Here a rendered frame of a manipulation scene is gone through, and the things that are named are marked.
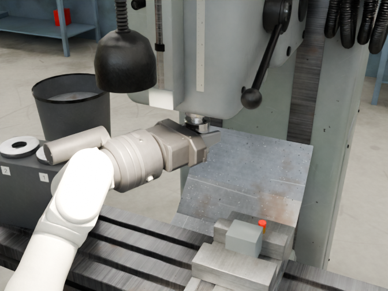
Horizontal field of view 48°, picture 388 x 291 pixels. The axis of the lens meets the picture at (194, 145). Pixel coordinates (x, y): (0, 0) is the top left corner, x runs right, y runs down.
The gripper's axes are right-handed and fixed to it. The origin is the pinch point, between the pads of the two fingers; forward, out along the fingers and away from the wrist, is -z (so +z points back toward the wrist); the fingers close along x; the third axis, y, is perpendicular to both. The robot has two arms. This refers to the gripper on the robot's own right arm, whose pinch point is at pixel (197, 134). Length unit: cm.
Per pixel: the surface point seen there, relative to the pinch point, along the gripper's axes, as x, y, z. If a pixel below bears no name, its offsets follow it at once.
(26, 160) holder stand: 36.3, 14.4, 19.6
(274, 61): -5.2, -12.4, -13.4
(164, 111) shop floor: 233, 122, -165
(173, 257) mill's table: 6.1, 32.9, 1.3
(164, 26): -6.1, -22.3, 11.5
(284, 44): -6.0, -15.3, -14.7
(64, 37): 438, 97, -172
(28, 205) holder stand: 35.6, 25.7, 21.4
